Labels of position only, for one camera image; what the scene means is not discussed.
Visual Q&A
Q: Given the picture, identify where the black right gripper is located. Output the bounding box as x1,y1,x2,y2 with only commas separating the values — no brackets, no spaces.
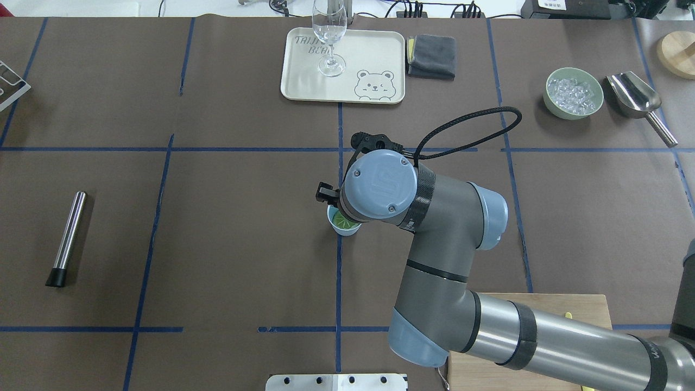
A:
316,132,415,205

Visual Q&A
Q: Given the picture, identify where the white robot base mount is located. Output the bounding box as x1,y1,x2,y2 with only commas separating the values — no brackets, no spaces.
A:
265,373,409,390

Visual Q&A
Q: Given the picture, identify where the steel ice scoop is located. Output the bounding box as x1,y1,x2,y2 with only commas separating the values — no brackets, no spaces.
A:
606,71,678,148

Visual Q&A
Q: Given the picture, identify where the black box device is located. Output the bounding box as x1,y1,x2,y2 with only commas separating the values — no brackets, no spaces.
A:
520,1,611,20

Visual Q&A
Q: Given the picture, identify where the cream bear serving tray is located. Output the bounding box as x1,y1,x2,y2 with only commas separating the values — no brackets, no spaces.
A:
280,27,406,104

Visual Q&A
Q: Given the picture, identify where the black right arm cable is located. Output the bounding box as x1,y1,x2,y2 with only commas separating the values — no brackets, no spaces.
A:
413,106,523,161

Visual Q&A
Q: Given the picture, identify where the steel muddler black tip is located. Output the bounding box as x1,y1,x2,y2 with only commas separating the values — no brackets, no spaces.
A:
45,191,87,288

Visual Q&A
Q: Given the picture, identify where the white wire cup rack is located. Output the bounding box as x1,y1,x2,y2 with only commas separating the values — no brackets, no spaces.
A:
0,61,31,111

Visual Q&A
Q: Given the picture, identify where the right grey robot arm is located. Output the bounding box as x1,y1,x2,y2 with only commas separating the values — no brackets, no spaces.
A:
315,132,694,390

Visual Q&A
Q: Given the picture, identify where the clear wine glass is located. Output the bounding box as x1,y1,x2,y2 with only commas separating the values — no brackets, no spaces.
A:
311,1,348,77

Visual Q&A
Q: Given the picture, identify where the green bowl of ice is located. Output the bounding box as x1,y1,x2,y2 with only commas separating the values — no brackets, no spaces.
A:
543,67,605,121

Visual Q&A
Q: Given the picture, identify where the black power strip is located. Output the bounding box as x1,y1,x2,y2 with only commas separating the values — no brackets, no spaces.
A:
385,1,485,19

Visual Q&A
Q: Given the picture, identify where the light blue plastic cup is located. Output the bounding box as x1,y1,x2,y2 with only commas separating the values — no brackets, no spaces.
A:
327,205,362,237

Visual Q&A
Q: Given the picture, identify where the round wooden stand base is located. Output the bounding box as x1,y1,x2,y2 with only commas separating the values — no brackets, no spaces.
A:
657,30,694,81

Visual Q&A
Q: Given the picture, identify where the yellow lemon slice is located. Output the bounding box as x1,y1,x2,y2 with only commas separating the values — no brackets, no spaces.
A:
332,210,359,230

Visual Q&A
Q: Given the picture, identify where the folded grey cloth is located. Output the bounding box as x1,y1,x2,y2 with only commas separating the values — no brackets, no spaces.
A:
406,34,458,80

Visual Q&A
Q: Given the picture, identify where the bamboo cutting board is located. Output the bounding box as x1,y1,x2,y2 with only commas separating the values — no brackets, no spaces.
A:
445,293,611,390

